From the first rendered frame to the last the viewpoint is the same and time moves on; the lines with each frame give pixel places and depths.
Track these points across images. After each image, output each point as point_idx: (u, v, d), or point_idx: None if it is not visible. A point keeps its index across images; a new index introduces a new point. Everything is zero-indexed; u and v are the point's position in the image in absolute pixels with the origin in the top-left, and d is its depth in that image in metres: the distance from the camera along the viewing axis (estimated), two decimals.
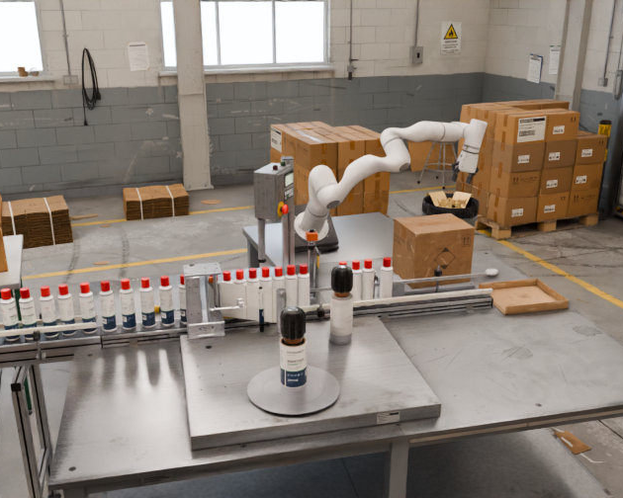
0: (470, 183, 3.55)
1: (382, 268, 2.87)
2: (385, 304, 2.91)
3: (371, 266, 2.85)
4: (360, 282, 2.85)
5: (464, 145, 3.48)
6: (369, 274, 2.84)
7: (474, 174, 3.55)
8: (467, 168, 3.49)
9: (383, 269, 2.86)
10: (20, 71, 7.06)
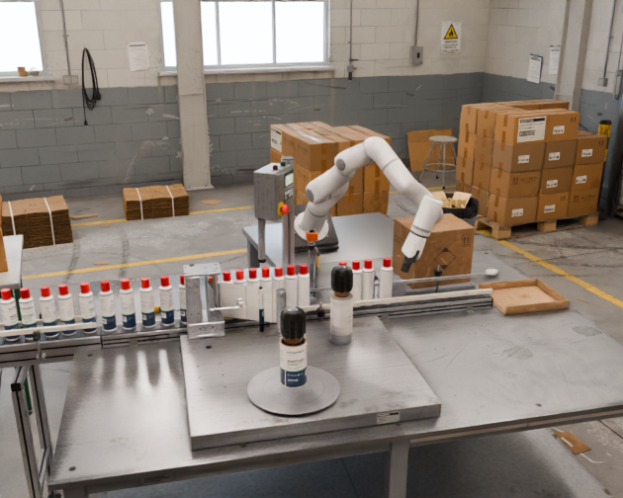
0: (401, 269, 2.89)
1: (382, 268, 2.87)
2: (385, 304, 2.91)
3: (371, 266, 2.85)
4: (360, 282, 2.85)
5: None
6: (369, 274, 2.84)
7: (409, 262, 2.86)
8: (405, 249, 2.88)
9: (383, 269, 2.86)
10: (20, 71, 7.06)
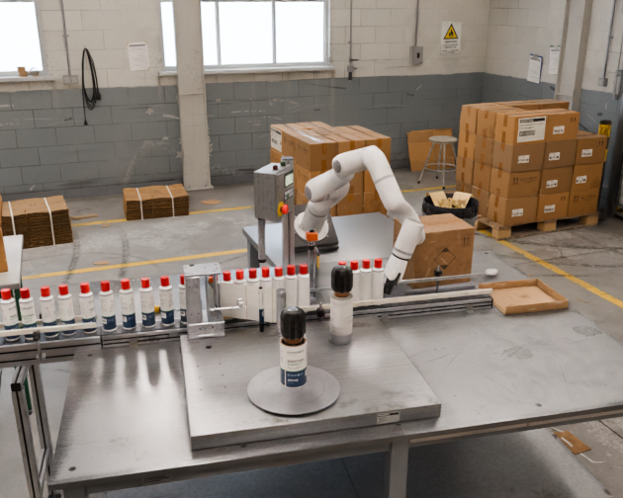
0: (384, 290, 2.91)
1: (373, 269, 2.86)
2: (376, 305, 2.90)
3: (369, 266, 2.85)
4: (358, 282, 2.85)
5: None
6: (367, 274, 2.84)
7: (391, 284, 2.88)
8: (387, 272, 2.89)
9: (374, 270, 2.85)
10: (20, 71, 7.06)
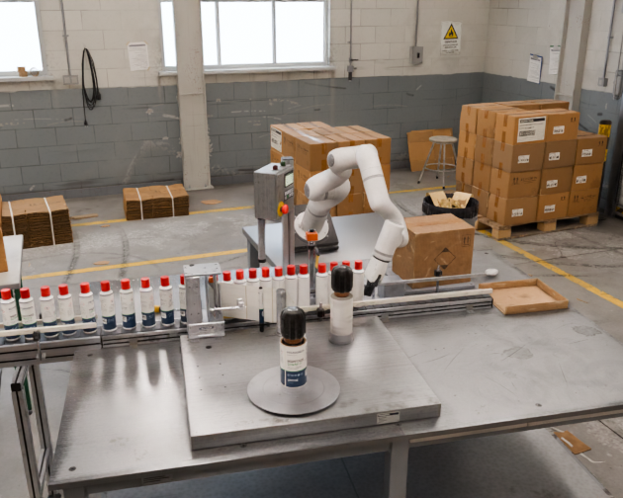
0: (364, 292, 2.89)
1: (353, 271, 2.84)
2: (356, 307, 2.88)
3: None
4: None
5: None
6: None
7: (372, 286, 2.86)
8: (367, 273, 2.88)
9: (354, 272, 2.83)
10: (20, 71, 7.06)
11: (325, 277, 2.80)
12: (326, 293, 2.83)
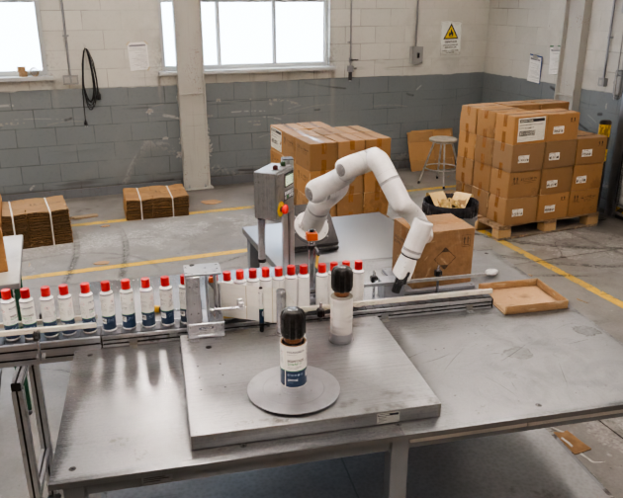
0: (393, 290, 2.92)
1: (353, 271, 2.84)
2: (356, 307, 2.88)
3: None
4: None
5: None
6: None
7: (400, 284, 2.89)
8: (396, 271, 2.90)
9: (354, 272, 2.83)
10: (20, 71, 7.06)
11: (325, 277, 2.80)
12: (326, 293, 2.83)
